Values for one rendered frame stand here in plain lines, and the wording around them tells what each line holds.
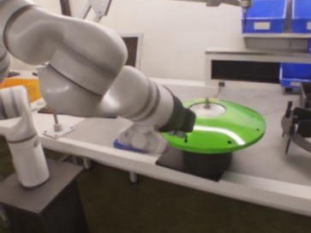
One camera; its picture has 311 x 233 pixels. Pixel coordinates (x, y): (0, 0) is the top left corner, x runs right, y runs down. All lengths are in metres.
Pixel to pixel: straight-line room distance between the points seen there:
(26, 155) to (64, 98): 0.60
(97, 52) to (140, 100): 0.10
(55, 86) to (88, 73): 0.04
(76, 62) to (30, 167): 0.64
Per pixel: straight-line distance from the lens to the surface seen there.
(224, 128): 0.60
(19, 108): 0.78
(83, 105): 0.26
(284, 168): 0.79
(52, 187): 0.88
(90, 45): 0.25
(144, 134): 0.39
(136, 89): 0.31
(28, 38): 0.30
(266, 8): 1.49
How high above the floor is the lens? 1.35
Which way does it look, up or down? 22 degrees down
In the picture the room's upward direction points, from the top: 4 degrees counter-clockwise
